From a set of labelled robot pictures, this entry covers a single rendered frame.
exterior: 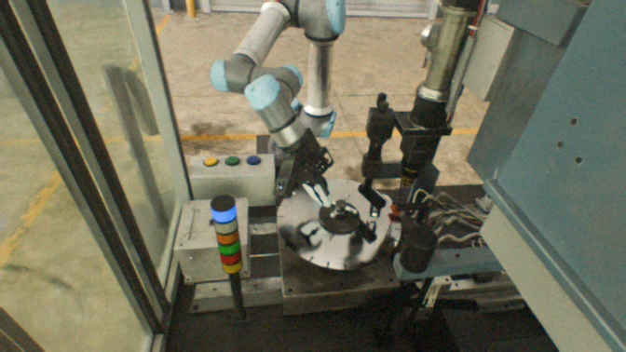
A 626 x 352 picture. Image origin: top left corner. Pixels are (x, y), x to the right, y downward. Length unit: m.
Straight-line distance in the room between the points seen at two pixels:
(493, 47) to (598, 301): 0.41
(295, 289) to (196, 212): 0.36
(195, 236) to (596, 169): 0.83
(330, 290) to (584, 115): 0.66
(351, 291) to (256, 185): 0.49
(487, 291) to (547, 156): 0.64
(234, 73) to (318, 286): 0.56
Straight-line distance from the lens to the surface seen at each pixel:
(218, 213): 0.64
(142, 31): 0.86
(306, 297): 0.90
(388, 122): 0.76
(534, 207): 0.46
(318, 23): 1.14
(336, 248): 0.84
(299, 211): 0.92
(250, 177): 1.14
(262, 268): 1.04
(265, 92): 0.74
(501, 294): 1.09
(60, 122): 0.56
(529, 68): 0.62
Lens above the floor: 1.60
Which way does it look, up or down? 39 degrees down
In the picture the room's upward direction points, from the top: 5 degrees clockwise
